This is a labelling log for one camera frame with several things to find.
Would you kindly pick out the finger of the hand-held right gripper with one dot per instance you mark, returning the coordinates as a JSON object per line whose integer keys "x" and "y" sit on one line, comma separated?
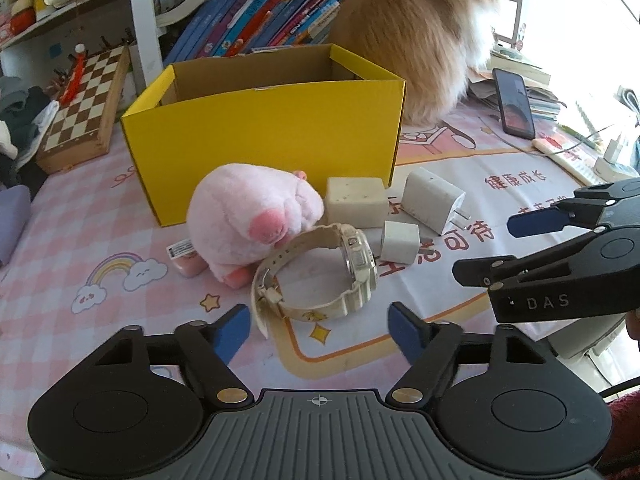
{"x": 480, "y": 271}
{"x": 535, "y": 222}

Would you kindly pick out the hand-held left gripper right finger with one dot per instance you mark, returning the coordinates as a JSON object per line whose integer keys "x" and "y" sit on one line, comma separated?
{"x": 407, "y": 332}

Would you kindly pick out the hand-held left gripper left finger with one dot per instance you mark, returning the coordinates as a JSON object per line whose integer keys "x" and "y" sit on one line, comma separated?
{"x": 232, "y": 332}

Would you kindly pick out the small pink labelled packet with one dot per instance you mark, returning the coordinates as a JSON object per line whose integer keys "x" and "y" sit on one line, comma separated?
{"x": 187, "y": 265}

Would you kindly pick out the large white charger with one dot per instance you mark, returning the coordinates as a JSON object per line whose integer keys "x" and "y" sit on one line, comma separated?
{"x": 432, "y": 200}

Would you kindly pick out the small white charger cube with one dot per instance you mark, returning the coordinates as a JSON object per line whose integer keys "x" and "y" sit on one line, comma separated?
{"x": 400, "y": 241}

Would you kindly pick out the cream wrist watch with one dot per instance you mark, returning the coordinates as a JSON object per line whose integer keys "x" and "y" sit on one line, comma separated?
{"x": 357, "y": 260}

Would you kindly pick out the pink plush pig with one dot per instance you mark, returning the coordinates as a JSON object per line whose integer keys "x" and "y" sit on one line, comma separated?
{"x": 240, "y": 210}

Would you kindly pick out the white speckled block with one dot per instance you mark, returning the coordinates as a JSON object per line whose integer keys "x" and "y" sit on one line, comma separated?
{"x": 356, "y": 200}

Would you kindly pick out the yellow cardboard box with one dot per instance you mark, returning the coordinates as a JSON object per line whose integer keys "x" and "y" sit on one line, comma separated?
{"x": 260, "y": 145}

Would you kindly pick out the white power strip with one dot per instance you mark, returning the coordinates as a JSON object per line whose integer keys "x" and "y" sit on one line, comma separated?
{"x": 580, "y": 162}

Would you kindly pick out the white plug adapter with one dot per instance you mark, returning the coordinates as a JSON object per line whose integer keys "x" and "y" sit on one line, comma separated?
{"x": 616, "y": 149}

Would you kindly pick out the black smartphone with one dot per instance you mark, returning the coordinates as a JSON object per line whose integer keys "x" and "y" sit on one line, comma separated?
{"x": 514, "y": 102}

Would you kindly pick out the stack of books and papers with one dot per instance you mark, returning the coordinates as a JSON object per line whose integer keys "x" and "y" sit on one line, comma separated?
{"x": 530, "y": 75}

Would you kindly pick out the person's red clothing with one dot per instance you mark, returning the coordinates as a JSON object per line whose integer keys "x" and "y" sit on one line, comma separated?
{"x": 625, "y": 440}

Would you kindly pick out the pink printed table mat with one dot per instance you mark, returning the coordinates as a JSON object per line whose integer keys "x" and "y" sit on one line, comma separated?
{"x": 100, "y": 210}

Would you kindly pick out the orange and white cat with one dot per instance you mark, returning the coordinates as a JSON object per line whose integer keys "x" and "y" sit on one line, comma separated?
{"x": 415, "y": 35}

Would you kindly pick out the purple cloth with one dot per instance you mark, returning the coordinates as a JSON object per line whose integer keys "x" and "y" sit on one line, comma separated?
{"x": 12, "y": 225}

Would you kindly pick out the wooden chessboard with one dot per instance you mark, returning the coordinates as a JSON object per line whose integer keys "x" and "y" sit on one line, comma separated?
{"x": 85, "y": 110}

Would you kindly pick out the pile of clothes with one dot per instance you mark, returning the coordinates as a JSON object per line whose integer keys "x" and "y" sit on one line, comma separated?
{"x": 25, "y": 120}

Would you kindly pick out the red tassel ornament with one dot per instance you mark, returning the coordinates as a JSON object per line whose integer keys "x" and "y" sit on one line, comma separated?
{"x": 74, "y": 77}

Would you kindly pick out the row of colourful books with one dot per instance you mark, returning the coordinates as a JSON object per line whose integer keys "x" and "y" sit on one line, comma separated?
{"x": 250, "y": 20}

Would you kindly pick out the white bookshelf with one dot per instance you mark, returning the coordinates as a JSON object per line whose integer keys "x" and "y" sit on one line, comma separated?
{"x": 145, "y": 20}

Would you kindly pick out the red and white figurine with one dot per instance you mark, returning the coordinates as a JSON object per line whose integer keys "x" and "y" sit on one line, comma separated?
{"x": 22, "y": 15}

